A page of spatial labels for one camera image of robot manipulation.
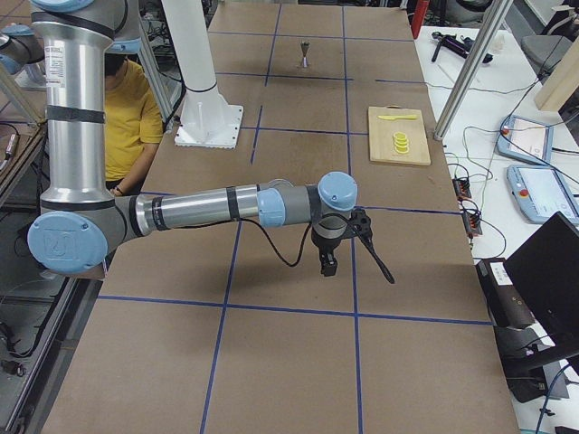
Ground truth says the wooden cutting board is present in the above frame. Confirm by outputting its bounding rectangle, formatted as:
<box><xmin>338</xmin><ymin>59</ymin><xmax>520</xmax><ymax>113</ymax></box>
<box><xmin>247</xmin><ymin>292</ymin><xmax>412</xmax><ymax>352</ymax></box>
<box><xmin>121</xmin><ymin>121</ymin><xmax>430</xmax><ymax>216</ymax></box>
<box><xmin>367</xmin><ymin>107</ymin><xmax>431</xmax><ymax>166</ymax></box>

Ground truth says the red cylinder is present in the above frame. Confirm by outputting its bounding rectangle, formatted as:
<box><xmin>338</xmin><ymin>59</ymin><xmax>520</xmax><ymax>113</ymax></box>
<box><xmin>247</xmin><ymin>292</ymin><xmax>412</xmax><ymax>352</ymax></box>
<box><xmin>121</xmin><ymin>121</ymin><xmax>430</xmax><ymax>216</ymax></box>
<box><xmin>411</xmin><ymin>0</ymin><xmax>430</xmax><ymax>40</ymax></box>

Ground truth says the person in yellow shirt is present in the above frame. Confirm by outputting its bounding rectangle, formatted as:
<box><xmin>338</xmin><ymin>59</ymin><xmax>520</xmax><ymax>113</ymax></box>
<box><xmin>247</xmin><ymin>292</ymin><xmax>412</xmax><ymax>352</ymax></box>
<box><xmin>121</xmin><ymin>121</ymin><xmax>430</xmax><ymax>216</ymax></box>
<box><xmin>105</xmin><ymin>54</ymin><xmax>164</xmax><ymax>197</ymax></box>

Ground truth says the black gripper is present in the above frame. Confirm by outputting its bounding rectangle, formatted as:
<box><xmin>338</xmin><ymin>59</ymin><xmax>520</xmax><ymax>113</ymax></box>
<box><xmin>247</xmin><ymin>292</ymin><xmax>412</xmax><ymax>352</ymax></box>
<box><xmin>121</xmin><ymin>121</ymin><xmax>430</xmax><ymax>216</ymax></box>
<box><xmin>311</xmin><ymin>231</ymin><xmax>341</xmax><ymax>277</ymax></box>

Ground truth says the aluminium frame post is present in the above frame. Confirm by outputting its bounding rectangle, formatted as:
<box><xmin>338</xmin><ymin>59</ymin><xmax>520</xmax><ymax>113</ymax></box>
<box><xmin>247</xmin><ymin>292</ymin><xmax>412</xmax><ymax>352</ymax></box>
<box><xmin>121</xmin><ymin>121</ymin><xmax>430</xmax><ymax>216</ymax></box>
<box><xmin>433</xmin><ymin>0</ymin><xmax>513</xmax><ymax>141</ymax></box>

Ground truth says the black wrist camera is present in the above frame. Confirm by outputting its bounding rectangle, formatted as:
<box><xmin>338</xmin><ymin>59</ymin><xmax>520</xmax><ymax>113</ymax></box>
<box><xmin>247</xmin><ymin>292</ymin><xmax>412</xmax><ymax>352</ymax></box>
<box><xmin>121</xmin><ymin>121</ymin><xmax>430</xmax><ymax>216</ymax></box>
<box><xmin>349</xmin><ymin>208</ymin><xmax>373</xmax><ymax>247</ymax></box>

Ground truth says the lower blue teach pendant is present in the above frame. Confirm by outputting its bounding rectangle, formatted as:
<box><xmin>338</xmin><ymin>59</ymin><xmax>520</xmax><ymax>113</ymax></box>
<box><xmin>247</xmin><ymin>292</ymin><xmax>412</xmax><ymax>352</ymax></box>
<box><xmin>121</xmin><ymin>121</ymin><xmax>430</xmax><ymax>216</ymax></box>
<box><xmin>507</xmin><ymin>165</ymin><xmax>578</xmax><ymax>225</ymax></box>

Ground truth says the black monitor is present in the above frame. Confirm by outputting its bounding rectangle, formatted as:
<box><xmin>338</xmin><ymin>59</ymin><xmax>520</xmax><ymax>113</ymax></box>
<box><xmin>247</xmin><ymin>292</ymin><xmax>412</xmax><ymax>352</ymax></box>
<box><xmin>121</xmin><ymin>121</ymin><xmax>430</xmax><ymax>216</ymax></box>
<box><xmin>504</xmin><ymin>212</ymin><xmax>579</xmax><ymax>344</ymax></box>

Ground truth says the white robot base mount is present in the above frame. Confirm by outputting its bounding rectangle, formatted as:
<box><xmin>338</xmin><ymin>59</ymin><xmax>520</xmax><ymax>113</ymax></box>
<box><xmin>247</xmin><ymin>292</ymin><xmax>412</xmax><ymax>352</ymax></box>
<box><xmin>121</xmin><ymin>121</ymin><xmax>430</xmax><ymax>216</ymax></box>
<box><xmin>175</xmin><ymin>88</ymin><xmax>243</xmax><ymax>149</ymax></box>

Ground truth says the black box device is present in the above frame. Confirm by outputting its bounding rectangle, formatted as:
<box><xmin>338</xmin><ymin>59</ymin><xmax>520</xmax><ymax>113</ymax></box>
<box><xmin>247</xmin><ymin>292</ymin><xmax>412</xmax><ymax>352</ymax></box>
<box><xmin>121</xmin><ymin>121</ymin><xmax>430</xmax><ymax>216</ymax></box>
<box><xmin>476</xmin><ymin>258</ymin><xmax>535</xmax><ymax>330</ymax></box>

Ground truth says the blue teach pendant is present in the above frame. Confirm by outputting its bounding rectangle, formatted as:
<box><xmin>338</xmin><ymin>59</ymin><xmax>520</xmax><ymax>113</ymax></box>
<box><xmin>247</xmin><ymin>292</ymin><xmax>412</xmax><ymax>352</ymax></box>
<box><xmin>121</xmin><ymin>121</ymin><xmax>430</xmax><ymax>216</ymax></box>
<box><xmin>507</xmin><ymin>165</ymin><xmax>578</xmax><ymax>225</ymax></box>
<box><xmin>497</xmin><ymin>115</ymin><xmax>554</xmax><ymax>165</ymax></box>

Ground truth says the upper blue teach pendant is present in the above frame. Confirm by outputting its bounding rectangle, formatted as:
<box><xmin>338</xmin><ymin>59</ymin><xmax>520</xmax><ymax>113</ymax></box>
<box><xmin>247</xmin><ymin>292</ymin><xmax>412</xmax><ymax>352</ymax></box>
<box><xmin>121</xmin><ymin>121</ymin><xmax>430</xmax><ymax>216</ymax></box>
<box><xmin>497</xmin><ymin>115</ymin><xmax>554</xmax><ymax>165</ymax></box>

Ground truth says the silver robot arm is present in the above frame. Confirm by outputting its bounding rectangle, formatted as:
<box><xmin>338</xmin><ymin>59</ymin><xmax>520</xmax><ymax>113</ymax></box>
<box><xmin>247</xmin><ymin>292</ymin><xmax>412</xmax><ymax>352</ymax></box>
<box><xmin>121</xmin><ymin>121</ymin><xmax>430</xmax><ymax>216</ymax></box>
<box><xmin>27</xmin><ymin>1</ymin><xmax>366</xmax><ymax>276</ymax></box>
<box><xmin>162</xmin><ymin>0</ymin><xmax>216</xmax><ymax>93</ymax></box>

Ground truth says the steel measuring jigger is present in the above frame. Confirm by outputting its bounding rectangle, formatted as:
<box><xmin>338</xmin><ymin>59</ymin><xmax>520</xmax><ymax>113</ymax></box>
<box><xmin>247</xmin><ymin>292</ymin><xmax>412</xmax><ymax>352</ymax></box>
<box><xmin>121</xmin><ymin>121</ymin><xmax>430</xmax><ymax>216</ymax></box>
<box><xmin>299</xmin><ymin>40</ymin><xmax>310</xmax><ymax>69</ymax></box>

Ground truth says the yellow plastic knife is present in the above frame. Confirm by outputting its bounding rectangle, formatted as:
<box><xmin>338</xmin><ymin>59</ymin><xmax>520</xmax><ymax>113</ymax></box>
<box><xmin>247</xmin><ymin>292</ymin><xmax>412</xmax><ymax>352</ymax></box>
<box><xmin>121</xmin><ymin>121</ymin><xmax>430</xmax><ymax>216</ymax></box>
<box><xmin>377</xmin><ymin>114</ymin><xmax>418</xmax><ymax>121</ymax></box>

